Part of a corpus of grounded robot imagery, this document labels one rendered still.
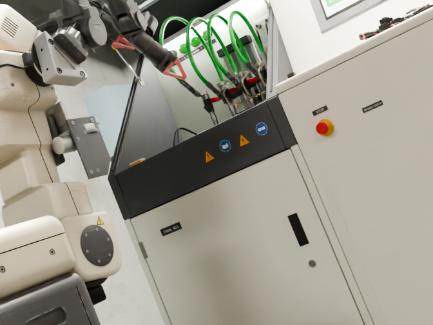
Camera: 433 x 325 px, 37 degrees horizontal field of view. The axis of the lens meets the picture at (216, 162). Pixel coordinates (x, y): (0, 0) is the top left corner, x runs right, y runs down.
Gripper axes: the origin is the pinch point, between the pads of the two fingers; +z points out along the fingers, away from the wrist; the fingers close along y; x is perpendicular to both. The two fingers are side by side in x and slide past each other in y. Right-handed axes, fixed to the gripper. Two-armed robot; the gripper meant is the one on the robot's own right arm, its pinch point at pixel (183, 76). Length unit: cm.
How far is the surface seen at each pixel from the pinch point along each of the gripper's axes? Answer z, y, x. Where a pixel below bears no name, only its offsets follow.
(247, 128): 23.8, -9.3, -0.7
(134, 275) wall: 124, 193, 123
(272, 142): 30.1, -15.5, -2.3
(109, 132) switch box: 61, 243, 63
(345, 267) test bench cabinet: 64, -39, 12
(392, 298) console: 75, -50, 10
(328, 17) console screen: 27, 5, -45
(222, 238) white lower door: 42, -11, 31
